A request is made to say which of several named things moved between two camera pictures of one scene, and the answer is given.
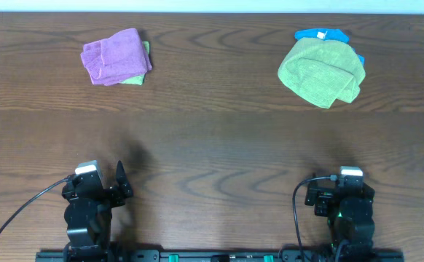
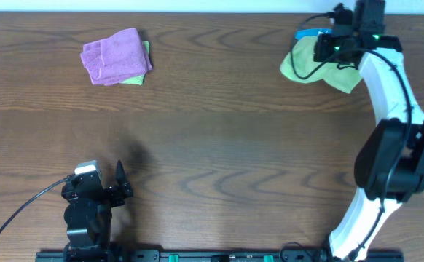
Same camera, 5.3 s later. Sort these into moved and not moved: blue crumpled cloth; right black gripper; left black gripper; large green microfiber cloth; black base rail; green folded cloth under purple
Moved: large green microfiber cloth; right black gripper
Not moved: blue crumpled cloth; left black gripper; green folded cloth under purple; black base rail
